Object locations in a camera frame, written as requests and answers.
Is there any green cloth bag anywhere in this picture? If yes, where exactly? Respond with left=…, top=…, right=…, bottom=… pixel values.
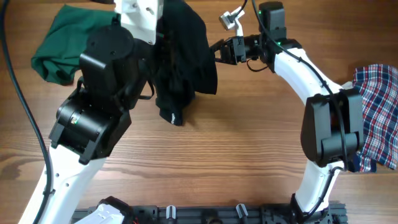
left=31, top=5, right=116, bottom=85

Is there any white cloth piece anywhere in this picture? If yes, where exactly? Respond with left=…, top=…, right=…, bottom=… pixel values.
left=341, top=82, right=354, bottom=90

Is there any black garment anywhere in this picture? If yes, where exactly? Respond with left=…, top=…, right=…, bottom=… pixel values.
left=153, top=1, right=218, bottom=126

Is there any plaid checkered cloth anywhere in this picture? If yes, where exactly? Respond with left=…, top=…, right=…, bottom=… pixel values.
left=353, top=64, right=397, bottom=172

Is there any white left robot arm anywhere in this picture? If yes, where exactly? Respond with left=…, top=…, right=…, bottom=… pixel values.
left=20, top=1, right=164, bottom=223

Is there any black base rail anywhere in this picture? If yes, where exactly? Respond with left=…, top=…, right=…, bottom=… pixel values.
left=70, top=203, right=348, bottom=224

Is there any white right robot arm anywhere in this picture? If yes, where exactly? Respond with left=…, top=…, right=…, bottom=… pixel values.
left=212, top=1, right=364, bottom=223

